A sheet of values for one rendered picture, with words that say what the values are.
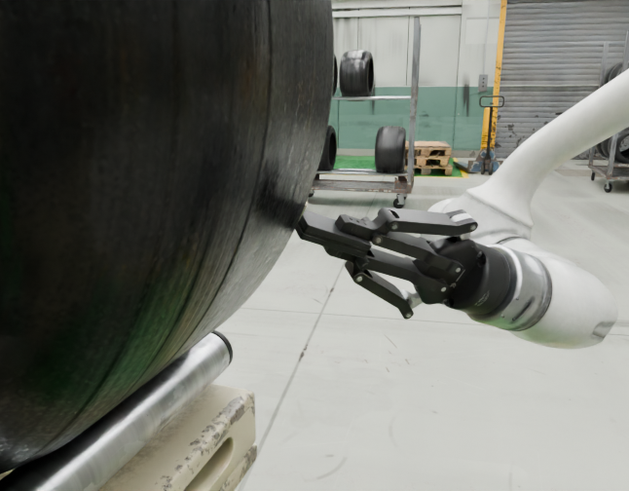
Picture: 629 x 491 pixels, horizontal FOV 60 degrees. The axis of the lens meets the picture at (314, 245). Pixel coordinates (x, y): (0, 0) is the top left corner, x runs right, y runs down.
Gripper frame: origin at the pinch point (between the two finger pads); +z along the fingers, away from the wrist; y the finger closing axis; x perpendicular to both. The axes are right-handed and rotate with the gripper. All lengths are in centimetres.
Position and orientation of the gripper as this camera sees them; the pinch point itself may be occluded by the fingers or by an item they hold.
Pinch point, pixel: (331, 233)
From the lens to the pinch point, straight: 48.6
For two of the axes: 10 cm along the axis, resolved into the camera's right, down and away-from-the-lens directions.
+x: -3.1, -5.6, 7.7
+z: -8.3, -2.5, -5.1
